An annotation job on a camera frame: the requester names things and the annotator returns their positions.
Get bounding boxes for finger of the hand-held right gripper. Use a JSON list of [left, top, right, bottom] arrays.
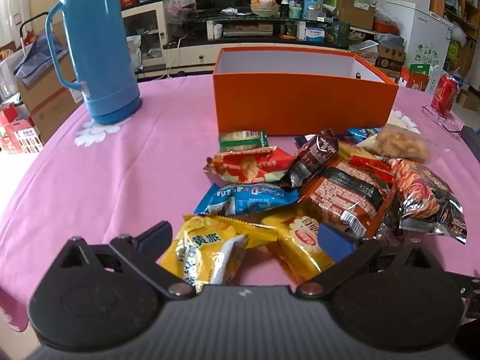
[[448, 270, 480, 323]]

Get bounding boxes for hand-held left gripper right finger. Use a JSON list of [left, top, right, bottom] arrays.
[[296, 223, 447, 301]]

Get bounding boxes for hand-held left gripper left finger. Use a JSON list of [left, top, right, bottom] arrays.
[[56, 221, 197, 301]]

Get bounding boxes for yellow cake packet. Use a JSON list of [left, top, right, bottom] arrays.
[[240, 212, 336, 282]]

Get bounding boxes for yellow pie packet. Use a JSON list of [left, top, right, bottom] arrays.
[[159, 214, 278, 285]]

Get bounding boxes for orange black noodle packet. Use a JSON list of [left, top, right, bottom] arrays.
[[299, 157, 398, 239]]

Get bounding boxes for maroon snack packet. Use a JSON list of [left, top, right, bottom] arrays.
[[279, 129, 340, 189]]

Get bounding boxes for yellow red snack packet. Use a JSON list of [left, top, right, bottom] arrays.
[[337, 142, 392, 181]]

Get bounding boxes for blue cookie packet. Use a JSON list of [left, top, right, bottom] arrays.
[[194, 183, 299, 216]]

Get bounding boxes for black red spicy snack packet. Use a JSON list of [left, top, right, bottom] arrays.
[[386, 158, 469, 244]]

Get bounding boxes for navy snack packet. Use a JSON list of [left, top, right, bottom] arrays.
[[294, 134, 319, 149]]

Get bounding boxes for red yellow rice cracker packet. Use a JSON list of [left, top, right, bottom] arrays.
[[203, 146, 297, 185]]

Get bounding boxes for blue cracker packet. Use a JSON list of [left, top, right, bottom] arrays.
[[347, 127, 381, 143]]

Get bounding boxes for clear cream biscuit packet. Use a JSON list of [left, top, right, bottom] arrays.
[[356, 124, 437, 164]]

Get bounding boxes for green white cracker packet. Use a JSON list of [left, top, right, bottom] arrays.
[[218, 130, 269, 153]]

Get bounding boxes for orange cardboard box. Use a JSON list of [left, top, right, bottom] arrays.
[[213, 47, 399, 136]]

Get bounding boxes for pink floral tablecloth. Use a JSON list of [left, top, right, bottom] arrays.
[[0, 69, 480, 332]]

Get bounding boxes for black rectangular case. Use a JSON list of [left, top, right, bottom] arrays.
[[459, 125, 480, 151]]

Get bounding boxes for eyeglasses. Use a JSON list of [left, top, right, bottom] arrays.
[[422, 105, 462, 139]]

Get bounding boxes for red gift box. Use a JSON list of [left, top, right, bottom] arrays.
[[0, 101, 44, 154]]

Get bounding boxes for large taped cardboard box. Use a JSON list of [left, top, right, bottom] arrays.
[[15, 50, 85, 145]]

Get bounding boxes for white black TV stand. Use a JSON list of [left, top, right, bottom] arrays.
[[165, 7, 353, 76]]

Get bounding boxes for red soda can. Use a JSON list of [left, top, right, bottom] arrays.
[[430, 75, 460, 117]]

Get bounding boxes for brown printed carton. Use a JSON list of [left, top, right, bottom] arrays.
[[375, 43, 407, 79]]

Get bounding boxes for blue thermos flask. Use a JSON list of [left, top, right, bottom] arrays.
[[45, 0, 143, 125]]

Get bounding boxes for white glass-door cabinet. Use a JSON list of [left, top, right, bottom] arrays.
[[121, 1, 167, 67]]

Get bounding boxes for blue fabric bag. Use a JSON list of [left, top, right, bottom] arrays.
[[14, 32, 72, 85]]

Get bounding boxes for dark green bag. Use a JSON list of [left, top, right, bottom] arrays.
[[325, 20, 351, 47]]

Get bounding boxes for orange plastic crate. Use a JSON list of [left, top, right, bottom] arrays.
[[373, 19, 398, 34]]

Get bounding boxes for brown cardboard box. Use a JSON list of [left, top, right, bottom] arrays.
[[335, 0, 377, 30]]

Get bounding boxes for light blue box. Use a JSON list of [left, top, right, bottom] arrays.
[[304, 0, 325, 20]]

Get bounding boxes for fruit bowl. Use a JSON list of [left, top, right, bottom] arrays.
[[249, 0, 280, 17]]

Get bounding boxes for beige standing air conditioner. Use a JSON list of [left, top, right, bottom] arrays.
[[28, 0, 72, 36]]

